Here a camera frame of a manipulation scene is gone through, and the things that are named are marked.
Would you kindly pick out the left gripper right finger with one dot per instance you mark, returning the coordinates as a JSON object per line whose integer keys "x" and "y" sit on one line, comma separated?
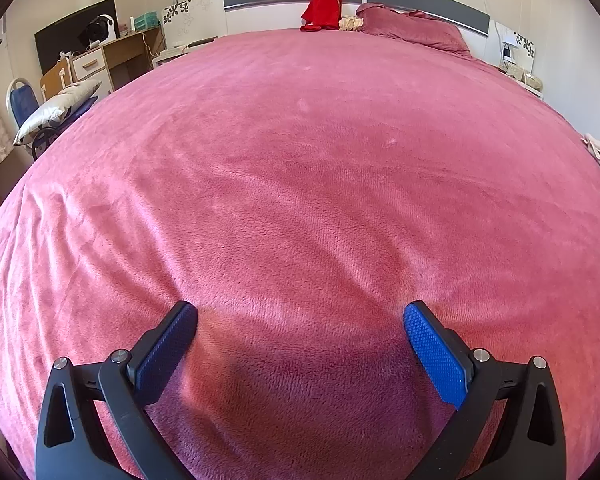
{"x": 530, "y": 440}

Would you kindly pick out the white bedside table left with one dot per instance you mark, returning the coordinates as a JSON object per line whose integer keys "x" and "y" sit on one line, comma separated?
{"x": 169, "y": 54}

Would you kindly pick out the wooden desk with drawers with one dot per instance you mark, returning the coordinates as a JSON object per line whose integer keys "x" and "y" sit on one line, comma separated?
{"x": 113, "y": 65}

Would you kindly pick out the pink pillow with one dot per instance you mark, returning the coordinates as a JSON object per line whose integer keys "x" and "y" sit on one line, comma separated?
{"x": 416, "y": 27}

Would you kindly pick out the blue chair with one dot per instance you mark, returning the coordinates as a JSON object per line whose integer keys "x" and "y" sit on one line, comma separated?
{"x": 21, "y": 101}

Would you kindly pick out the red garment on headboard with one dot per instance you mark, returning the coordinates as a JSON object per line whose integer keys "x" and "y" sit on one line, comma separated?
{"x": 321, "y": 14}

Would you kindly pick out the small beige plush toy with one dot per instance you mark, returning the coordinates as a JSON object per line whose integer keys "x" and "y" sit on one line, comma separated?
{"x": 351, "y": 23}

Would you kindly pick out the white bedside table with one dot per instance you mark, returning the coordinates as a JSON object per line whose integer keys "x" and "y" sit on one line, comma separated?
{"x": 169, "y": 54}
{"x": 516, "y": 56}

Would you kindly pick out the white bedside table right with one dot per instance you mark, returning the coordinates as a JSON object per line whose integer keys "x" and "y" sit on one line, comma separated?
{"x": 516, "y": 56}

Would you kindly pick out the black monitor screen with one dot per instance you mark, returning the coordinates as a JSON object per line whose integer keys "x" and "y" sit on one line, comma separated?
{"x": 63, "y": 35}

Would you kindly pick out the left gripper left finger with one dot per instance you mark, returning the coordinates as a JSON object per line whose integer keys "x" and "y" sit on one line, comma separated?
{"x": 72, "y": 443}

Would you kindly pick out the pink fleece bed blanket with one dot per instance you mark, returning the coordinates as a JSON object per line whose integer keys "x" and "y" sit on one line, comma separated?
{"x": 300, "y": 189}

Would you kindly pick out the grey white bed headboard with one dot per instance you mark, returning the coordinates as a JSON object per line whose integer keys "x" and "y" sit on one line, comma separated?
{"x": 330, "y": 2}

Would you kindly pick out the white grey cushion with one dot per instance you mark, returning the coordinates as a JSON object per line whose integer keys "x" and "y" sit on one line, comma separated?
{"x": 58, "y": 110}

